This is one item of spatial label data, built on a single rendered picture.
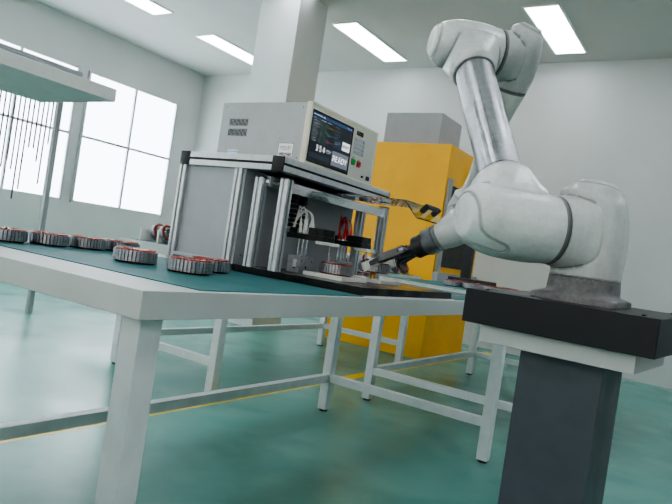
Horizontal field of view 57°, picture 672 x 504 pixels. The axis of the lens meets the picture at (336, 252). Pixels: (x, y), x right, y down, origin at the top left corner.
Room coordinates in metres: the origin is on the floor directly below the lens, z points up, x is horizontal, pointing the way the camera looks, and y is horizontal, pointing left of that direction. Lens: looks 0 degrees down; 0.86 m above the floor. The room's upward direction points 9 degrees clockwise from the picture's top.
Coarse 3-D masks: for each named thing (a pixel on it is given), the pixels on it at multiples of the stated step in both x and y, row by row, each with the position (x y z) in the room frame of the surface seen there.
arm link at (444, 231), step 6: (450, 210) 2.08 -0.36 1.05; (444, 216) 2.04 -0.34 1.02; (450, 216) 2.01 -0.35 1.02; (438, 222) 2.04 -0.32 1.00; (444, 222) 2.00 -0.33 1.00; (450, 222) 1.99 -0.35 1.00; (438, 228) 2.01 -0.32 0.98; (444, 228) 2.00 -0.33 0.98; (450, 228) 1.98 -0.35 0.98; (438, 234) 2.01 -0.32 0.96; (444, 234) 2.00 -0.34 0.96; (450, 234) 1.99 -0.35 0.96; (456, 234) 1.98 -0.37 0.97; (438, 240) 2.02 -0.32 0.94; (444, 240) 2.00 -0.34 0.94; (450, 240) 2.00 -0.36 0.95; (456, 240) 1.99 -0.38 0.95; (444, 246) 2.02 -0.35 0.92; (450, 246) 2.02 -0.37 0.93; (456, 246) 2.03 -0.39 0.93
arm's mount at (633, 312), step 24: (480, 288) 1.43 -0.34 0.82; (480, 312) 1.35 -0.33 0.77; (504, 312) 1.32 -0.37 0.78; (528, 312) 1.29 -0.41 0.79; (552, 312) 1.26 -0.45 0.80; (576, 312) 1.23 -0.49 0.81; (600, 312) 1.21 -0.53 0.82; (624, 312) 1.23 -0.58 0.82; (648, 312) 1.37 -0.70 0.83; (552, 336) 1.26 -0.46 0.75; (576, 336) 1.23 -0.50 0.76; (600, 336) 1.20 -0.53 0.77; (624, 336) 1.18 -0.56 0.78; (648, 336) 1.15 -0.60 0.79
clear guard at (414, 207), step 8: (360, 200) 2.35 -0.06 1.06; (368, 200) 2.30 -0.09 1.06; (376, 200) 2.25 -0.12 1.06; (384, 200) 2.20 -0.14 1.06; (392, 200) 2.16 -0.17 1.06; (400, 200) 2.11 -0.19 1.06; (408, 200) 2.12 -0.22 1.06; (416, 208) 2.13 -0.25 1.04; (416, 216) 2.07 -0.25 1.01; (424, 216) 2.14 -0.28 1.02
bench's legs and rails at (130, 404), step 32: (128, 320) 1.08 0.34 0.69; (160, 320) 1.10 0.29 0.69; (128, 352) 1.07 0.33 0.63; (128, 384) 1.07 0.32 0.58; (256, 384) 2.83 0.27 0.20; (288, 384) 3.00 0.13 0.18; (352, 384) 3.22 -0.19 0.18; (64, 416) 2.00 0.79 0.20; (96, 416) 2.09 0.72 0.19; (128, 416) 1.07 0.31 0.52; (448, 416) 2.93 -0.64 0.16; (480, 416) 2.87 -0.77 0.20; (128, 448) 1.08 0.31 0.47; (480, 448) 2.83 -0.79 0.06; (128, 480) 1.09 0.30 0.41
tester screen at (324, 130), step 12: (324, 120) 2.04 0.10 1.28; (312, 132) 2.00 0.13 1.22; (324, 132) 2.05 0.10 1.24; (336, 132) 2.11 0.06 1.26; (348, 132) 2.17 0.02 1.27; (312, 144) 2.01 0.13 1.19; (324, 144) 2.06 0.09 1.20; (324, 156) 2.07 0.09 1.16; (348, 156) 2.19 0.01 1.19; (336, 168) 2.14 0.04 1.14
